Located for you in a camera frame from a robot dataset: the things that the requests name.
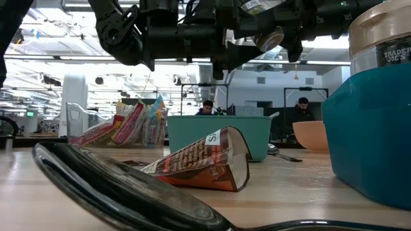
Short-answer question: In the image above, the orange bowl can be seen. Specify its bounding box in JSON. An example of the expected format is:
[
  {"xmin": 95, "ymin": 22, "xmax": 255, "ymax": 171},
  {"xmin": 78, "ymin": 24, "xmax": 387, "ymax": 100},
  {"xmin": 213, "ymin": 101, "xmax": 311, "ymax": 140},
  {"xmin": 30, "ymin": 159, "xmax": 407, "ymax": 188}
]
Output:
[{"xmin": 292, "ymin": 120, "xmax": 330, "ymax": 153}]

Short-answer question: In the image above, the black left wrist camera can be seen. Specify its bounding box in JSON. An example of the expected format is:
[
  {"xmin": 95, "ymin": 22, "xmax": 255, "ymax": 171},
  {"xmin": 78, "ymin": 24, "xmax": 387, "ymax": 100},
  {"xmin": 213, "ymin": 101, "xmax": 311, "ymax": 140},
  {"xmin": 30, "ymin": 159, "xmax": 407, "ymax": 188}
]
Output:
[{"xmin": 139, "ymin": 0, "xmax": 180, "ymax": 26}]

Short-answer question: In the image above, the white pillar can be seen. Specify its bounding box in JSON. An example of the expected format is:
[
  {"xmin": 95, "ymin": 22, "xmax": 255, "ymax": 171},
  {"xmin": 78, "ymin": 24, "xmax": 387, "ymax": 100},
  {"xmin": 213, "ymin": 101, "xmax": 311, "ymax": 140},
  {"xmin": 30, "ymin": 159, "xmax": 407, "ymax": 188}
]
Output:
[{"xmin": 59, "ymin": 75, "xmax": 89, "ymax": 135}]

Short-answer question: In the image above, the ceiling light strip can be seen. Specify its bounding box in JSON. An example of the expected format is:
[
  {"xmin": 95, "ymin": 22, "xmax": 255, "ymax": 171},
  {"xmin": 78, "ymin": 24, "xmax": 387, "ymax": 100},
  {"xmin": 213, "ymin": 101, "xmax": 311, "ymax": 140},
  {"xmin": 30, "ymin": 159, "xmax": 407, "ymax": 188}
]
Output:
[{"xmin": 3, "ymin": 55, "xmax": 353, "ymax": 67}]

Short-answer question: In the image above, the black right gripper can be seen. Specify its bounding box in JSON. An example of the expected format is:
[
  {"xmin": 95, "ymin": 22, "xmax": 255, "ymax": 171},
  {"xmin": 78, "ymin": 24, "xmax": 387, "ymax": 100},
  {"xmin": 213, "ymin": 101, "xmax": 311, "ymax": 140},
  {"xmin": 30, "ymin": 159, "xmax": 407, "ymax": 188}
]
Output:
[{"xmin": 247, "ymin": 0, "xmax": 354, "ymax": 64}]

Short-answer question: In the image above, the brown orange snack packet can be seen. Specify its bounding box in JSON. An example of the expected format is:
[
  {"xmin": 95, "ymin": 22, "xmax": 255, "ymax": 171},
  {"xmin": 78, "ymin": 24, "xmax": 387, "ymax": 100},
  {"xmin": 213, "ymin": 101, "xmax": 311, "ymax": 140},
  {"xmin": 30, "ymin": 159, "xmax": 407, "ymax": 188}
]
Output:
[{"xmin": 123, "ymin": 126, "xmax": 251, "ymax": 193}]

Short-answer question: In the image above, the black workstation frame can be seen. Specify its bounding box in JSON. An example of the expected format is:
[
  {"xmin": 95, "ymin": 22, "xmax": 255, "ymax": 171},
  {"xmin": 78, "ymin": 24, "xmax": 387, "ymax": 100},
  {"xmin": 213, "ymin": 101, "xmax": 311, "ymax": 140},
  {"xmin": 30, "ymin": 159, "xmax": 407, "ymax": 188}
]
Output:
[
  {"xmin": 283, "ymin": 87, "xmax": 329, "ymax": 123},
  {"xmin": 180, "ymin": 83, "xmax": 229, "ymax": 116}
]

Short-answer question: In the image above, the silver ventilation duct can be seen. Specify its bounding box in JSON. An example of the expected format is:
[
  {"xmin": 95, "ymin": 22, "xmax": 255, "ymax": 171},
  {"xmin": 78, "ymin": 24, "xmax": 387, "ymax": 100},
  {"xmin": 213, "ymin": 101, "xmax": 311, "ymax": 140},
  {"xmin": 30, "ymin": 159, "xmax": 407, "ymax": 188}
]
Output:
[{"xmin": 198, "ymin": 64, "xmax": 222, "ymax": 97}]

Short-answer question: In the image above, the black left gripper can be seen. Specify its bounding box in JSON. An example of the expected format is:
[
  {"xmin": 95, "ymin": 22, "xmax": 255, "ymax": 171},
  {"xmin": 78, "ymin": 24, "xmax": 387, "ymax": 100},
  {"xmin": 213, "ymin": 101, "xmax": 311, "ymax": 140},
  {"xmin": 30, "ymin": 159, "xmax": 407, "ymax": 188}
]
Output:
[{"xmin": 143, "ymin": 0, "xmax": 265, "ymax": 81}]

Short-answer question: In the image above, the red yellow Maruchan ramen packet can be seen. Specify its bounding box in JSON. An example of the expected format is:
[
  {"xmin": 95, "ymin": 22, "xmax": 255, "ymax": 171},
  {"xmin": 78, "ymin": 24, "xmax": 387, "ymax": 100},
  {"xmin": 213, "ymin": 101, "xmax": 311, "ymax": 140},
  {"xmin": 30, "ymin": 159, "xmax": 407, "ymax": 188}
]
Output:
[{"xmin": 71, "ymin": 114, "xmax": 126, "ymax": 147}]

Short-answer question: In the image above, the clear plastic bin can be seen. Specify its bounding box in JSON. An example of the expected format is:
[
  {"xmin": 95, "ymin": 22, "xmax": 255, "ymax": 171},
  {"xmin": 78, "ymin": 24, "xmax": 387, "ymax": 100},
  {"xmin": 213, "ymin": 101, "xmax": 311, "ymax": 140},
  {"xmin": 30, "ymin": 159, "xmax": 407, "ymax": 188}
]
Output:
[{"xmin": 66, "ymin": 101, "xmax": 170, "ymax": 148}]

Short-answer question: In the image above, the dark blue plastic tray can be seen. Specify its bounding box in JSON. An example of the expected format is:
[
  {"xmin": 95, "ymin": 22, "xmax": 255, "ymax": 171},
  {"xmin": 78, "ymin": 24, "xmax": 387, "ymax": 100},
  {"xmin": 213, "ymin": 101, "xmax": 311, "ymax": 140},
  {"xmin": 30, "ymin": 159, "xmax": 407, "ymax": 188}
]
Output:
[{"xmin": 322, "ymin": 62, "xmax": 411, "ymax": 212}]

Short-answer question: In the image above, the glass jar tan lid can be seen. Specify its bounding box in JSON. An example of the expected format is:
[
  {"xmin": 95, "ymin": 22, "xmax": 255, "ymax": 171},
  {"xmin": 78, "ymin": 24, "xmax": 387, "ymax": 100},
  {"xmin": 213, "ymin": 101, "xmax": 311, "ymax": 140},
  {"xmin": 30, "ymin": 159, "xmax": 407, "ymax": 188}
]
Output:
[{"xmin": 347, "ymin": 0, "xmax": 411, "ymax": 77}]

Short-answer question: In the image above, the black spoon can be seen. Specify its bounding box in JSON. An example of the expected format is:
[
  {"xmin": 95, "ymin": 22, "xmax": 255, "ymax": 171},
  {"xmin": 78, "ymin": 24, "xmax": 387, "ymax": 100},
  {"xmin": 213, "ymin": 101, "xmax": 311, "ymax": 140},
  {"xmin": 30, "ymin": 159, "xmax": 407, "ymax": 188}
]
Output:
[{"xmin": 31, "ymin": 141, "xmax": 411, "ymax": 231}]

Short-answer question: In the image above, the dark-handled metal spoon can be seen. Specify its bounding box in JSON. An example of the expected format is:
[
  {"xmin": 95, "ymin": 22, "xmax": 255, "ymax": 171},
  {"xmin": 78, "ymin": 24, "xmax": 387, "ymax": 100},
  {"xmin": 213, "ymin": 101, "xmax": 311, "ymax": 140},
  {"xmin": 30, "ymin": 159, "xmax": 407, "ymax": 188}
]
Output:
[{"xmin": 267, "ymin": 143, "xmax": 303, "ymax": 163}]

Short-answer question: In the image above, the teal plastic container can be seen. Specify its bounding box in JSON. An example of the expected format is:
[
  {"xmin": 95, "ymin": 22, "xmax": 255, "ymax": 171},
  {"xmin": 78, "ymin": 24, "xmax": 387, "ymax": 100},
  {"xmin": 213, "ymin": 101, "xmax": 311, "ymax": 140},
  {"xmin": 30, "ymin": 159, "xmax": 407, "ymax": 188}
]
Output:
[{"xmin": 166, "ymin": 115, "xmax": 274, "ymax": 163}]

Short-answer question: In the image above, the dark background monitor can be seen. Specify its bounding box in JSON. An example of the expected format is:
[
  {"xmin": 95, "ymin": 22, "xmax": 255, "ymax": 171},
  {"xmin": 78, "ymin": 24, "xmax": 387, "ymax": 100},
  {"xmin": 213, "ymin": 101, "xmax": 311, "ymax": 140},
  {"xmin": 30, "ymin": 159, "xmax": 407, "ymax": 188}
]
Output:
[{"xmin": 121, "ymin": 98, "xmax": 152, "ymax": 106}]

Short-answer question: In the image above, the black aluminium table frame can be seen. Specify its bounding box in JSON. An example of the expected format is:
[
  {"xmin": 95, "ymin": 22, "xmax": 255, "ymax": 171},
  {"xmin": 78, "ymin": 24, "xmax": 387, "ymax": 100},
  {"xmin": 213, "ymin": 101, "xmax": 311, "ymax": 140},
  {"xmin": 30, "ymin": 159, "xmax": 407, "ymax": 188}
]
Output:
[{"xmin": 0, "ymin": 136, "xmax": 69, "ymax": 150}]

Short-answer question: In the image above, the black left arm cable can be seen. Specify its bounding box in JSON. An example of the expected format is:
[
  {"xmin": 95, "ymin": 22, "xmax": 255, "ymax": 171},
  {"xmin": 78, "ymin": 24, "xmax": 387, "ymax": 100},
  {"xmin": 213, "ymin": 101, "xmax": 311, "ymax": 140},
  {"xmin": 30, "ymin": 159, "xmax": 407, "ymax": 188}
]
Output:
[{"xmin": 179, "ymin": 0, "xmax": 209, "ymax": 24}]

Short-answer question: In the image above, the seated person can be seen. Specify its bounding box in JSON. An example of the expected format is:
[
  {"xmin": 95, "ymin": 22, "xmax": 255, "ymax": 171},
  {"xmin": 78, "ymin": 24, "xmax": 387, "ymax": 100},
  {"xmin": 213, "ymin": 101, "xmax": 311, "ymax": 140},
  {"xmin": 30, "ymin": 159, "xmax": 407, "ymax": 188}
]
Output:
[
  {"xmin": 291, "ymin": 97, "xmax": 317, "ymax": 123},
  {"xmin": 195, "ymin": 99, "xmax": 216, "ymax": 116}
]

